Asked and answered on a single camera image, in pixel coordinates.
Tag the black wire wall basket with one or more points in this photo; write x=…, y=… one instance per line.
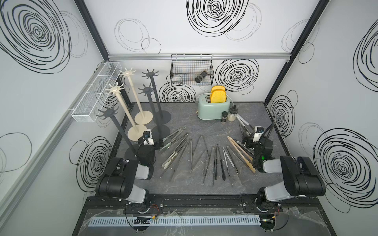
x=185, y=67

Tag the white wire wall basket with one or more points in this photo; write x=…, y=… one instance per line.
x=93, y=100

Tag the mint green toaster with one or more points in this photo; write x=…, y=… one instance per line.
x=211, y=111

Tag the large steel tongs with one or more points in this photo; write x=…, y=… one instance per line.
x=172, y=168

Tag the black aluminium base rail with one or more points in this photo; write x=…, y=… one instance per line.
x=158, y=203

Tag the black tweezer tongs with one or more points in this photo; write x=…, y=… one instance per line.
x=219, y=163

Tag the black tipped steel tongs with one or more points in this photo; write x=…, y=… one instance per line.
x=244, y=149

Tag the grey slotted cable duct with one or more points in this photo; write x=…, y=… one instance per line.
x=210, y=220

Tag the white handled slim tongs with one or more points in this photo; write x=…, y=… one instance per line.
x=229, y=164

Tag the back cream utensil rack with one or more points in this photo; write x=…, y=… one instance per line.
x=143, y=117

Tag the beige plastic tongs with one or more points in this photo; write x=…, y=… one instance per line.
x=242, y=156

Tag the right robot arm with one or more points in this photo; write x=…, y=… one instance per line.
x=300, y=177

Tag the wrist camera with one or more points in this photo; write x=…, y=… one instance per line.
x=147, y=138
x=258, y=132

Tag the steel v-shaped tongs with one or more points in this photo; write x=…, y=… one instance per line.
x=197, y=155

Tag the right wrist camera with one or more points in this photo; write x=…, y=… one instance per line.
x=258, y=132

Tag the dark bottle in basket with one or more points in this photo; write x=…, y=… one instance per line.
x=201, y=76

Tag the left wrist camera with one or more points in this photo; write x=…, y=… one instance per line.
x=147, y=138

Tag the small brown spice jar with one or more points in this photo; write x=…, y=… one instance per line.
x=224, y=117

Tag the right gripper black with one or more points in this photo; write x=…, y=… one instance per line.
x=251, y=141

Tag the grey utensil rack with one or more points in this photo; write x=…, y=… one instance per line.
x=163, y=116
x=160, y=131
x=131, y=152

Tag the slim steel tongs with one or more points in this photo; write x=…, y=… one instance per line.
x=207, y=164

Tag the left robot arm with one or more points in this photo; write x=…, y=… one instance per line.
x=117, y=181

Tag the glass sugar jar black lid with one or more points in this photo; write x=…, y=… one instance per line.
x=232, y=114

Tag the cream utensil rack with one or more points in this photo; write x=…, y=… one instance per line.
x=137, y=130
x=143, y=117

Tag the front cream utensil rack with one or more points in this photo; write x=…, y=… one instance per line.
x=137, y=130

